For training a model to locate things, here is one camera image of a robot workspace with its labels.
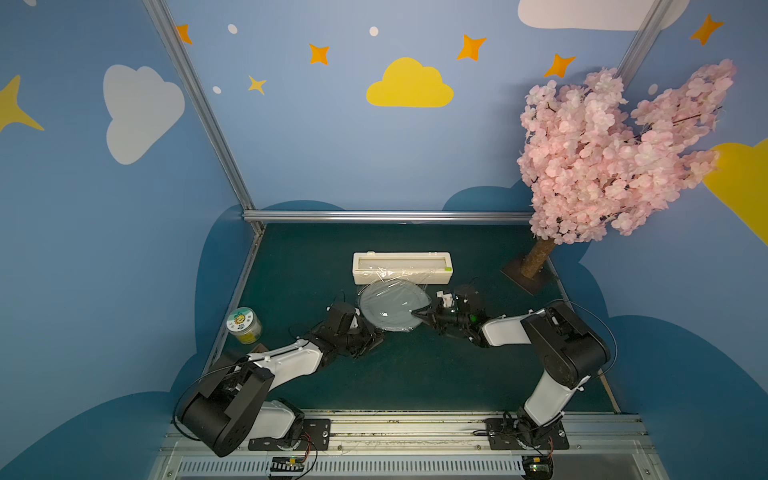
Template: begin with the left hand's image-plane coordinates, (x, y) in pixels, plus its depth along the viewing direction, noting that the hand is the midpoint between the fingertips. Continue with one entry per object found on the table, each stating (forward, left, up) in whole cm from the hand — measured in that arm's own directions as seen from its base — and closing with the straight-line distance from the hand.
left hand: (389, 331), depth 86 cm
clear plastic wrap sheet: (+12, 0, -1) cm, 12 cm away
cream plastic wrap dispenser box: (+23, -14, 0) cm, 27 cm away
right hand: (+7, -8, 0) cm, 11 cm away
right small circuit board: (-31, -38, -9) cm, 50 cm away
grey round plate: (+10, 0, -2) cm, 10 cm away
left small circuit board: (-32, +25, -10) cm, 42 cm away
